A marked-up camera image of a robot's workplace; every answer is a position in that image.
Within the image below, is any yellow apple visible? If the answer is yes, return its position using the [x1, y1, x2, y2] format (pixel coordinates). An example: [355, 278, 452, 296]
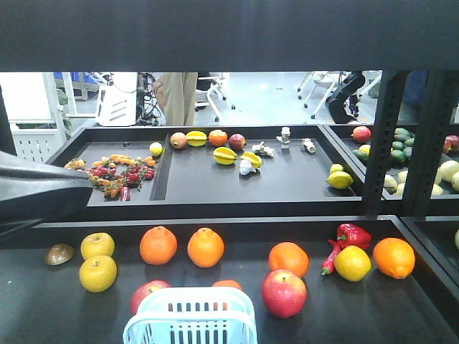
[79, 255, 118, 292]
[80, 232, 115, 260]

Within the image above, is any red apple front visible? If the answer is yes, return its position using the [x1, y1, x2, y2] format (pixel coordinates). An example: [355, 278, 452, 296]
[262, 269, 307, 319]

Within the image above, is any white garlic bulb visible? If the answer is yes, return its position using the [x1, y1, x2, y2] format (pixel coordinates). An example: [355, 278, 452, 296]
[239, 159, 257, 176]

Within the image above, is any light blue plastic basket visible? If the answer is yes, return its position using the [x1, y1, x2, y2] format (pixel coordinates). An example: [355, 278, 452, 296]
[123, 287, 257, 343]

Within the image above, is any yellow lemon fruit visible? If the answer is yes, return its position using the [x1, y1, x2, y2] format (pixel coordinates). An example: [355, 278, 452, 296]
[334, 246, 372, 282]

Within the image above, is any black wooden produce stand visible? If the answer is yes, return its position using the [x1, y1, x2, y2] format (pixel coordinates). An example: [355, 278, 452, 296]
[0, 0, 459, 344]

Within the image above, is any red bell pepper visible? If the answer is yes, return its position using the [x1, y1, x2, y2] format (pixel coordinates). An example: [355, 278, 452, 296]
[336, 223, 372, 249]

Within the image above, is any orange fruit middle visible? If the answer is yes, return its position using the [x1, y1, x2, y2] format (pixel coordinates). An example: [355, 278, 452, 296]
[187, 227, 224, 268]

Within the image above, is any orange fruit left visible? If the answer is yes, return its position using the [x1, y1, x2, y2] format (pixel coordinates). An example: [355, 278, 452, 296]
[139, 226, 178, 266]

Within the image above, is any large orange with nub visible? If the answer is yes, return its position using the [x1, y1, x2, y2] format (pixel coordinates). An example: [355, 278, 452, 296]
[372, 237, 415, 280]

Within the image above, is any red chili pepper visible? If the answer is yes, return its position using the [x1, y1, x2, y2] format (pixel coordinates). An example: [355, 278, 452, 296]
[321, 239, 341, 276]

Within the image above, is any yellow lemon on tray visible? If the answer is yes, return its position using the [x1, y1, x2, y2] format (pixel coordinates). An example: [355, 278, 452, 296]
[327, 171, 354, 189]

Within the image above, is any red apple behind basket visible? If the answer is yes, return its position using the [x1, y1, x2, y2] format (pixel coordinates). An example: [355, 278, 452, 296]
[130, 279, 171, 315]

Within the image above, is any round orange fruit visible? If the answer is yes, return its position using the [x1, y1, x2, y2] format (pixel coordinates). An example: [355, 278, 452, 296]
[268, 242, 310, 278]

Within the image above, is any yellow apple front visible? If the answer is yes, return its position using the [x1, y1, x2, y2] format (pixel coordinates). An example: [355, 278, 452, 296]
[79, 255, 118, 292]

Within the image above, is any yellow starfruit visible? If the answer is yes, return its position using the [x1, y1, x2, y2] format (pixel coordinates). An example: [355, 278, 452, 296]
[213, 146, 237, 166]

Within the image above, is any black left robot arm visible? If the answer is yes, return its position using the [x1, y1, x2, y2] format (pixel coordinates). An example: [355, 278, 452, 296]
[1, 152, 93, 248]

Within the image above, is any yellow apple rear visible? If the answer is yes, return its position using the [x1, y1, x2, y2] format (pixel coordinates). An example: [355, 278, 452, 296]
[80, 232, 115, 260]

